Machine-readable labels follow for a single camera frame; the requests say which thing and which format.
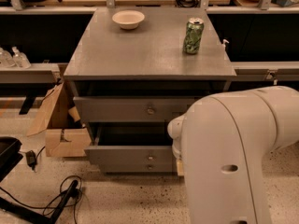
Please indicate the grey drawer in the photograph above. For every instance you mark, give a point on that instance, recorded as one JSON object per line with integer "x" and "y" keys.
{"x": 141, "y": 168}
{"x": 97, "y": 109}
{"x": 120, "y": 143}

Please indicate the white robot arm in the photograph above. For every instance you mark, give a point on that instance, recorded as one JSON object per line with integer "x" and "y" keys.
{"x": 221, "y": 141}

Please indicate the grey bottom drawer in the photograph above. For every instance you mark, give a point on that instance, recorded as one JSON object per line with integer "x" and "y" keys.
{"x": 141, "y": 168}

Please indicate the grey top drawer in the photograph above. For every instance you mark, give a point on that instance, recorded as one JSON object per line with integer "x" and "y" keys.
{"x": 97, "y": 109}

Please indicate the grey wooden drawer cabinet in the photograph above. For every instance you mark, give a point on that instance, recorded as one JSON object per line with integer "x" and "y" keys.
{"x": 149, "y": 61}

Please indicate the open cardboard box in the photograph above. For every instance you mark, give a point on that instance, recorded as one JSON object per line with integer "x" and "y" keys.
{"x": 58, "y": 118}

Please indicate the small white pump bottle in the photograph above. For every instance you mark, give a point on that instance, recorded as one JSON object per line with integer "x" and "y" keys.
{"x": 225, "y": 43}

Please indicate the green soda can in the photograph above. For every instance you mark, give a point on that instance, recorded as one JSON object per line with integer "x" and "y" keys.
{"x": 194, "y": 31}

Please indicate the black power adapter left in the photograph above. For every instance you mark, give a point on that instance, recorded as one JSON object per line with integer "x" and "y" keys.
{"x": 31, "y": 159}

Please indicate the white paper bowl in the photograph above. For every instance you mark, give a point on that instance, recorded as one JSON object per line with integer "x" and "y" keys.
{"x": 128, "y": 19}

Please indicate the black stand base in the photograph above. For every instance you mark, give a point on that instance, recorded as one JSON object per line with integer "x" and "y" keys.
{"x": 48, "y": 214}

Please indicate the black bin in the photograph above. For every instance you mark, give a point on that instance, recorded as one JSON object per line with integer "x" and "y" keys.
{"x": 9, "y": 155}

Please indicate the clear sanitizer bottle right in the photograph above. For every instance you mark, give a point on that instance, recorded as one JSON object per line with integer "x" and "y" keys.
{"x": 20, "y": 59}

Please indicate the clear sanitizer bottle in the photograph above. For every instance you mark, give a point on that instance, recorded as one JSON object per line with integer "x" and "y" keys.
{"x": 20, "y": 59}
{"x": 6, "y": 59}

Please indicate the clear sanitizer bottle left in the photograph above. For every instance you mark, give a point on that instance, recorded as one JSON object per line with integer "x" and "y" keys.
{"x": 6, "y": 59}

